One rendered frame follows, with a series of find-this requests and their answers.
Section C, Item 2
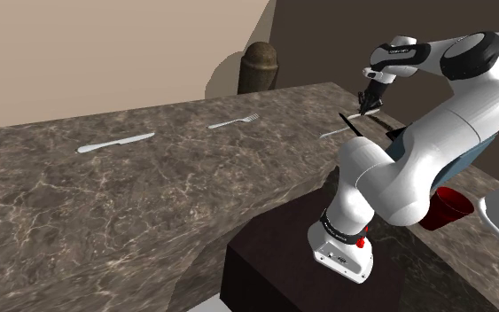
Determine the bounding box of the silver spoon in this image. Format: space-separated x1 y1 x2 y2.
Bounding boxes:
318 107 381 140

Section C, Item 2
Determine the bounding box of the silver fork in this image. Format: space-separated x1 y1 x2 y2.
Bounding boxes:
207 113 261 130

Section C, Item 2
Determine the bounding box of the red cup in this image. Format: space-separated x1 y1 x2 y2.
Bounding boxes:
417 186 476 231

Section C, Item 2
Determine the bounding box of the brown rounded post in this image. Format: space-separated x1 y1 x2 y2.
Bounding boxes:
237 41 280 95

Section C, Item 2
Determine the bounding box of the thin black stick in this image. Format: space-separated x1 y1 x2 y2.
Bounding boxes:
338 113 364 138

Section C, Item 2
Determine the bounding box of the silver table knife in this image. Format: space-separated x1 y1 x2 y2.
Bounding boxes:
76 132 156 154

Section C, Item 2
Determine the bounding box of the dark robot stand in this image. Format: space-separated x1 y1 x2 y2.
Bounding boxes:
219 190 407 312

